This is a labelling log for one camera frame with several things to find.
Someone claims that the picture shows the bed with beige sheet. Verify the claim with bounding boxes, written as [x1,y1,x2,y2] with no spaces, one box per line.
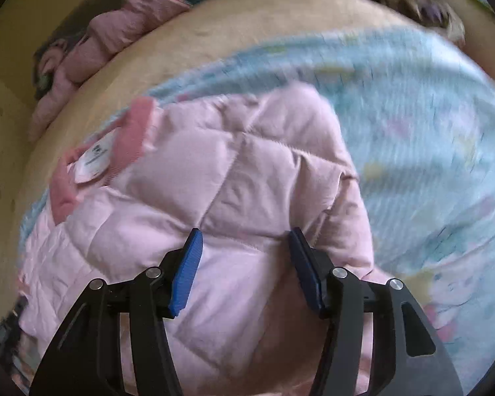
[25,0,465,223]

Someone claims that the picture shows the dark printed cloth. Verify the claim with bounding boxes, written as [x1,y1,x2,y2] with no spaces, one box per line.
[33,37,69,100]

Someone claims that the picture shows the pink duvet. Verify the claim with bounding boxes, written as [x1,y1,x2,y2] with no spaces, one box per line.
[28,0,194,141]

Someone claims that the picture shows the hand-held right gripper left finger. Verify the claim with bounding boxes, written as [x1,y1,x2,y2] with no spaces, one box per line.
[29,228,204,396]

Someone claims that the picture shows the light blue printed blanket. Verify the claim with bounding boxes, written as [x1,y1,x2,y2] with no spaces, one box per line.
[0,25,495,396]

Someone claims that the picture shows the pink quilted jacket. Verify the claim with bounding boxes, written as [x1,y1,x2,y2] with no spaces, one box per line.
[18,82,390,396]

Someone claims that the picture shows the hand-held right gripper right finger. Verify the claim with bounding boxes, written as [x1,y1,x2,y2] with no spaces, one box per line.
[288,228,465,396]

